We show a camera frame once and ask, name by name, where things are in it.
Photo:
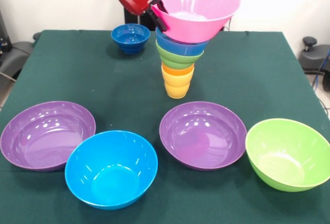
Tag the purple bowl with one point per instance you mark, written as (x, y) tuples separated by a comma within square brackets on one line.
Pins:
[(201, 136), (46, 139)]

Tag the large blue bowl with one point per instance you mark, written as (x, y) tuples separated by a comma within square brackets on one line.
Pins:
[(111, 172)]

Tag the small green bowl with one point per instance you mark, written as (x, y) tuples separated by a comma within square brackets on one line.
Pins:
[(178, 61)]

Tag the large green bowl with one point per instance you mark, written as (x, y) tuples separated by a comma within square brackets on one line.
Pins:
[(286, 157)]

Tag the dark green table cloth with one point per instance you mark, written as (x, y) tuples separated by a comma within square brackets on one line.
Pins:
[(206, 198)]

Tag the yellow cup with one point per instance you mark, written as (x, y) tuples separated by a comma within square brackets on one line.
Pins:
[(178, 86)]

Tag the orange cup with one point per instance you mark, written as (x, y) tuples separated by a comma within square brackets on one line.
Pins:
[(178, 70)]

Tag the small dark blue bowl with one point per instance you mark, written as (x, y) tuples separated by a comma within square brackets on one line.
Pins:
[(130, 41)]

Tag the large pink bowl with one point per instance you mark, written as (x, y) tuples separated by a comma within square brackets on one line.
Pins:
[(203, 10)]

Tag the black knobbed equipment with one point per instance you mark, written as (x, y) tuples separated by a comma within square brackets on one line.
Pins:
[(309, 42)]

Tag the black chair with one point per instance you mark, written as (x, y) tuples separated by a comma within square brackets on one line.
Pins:
[(13, 54)]

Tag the small light blue bowl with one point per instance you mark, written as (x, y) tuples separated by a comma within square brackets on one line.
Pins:
[(180, 48)]

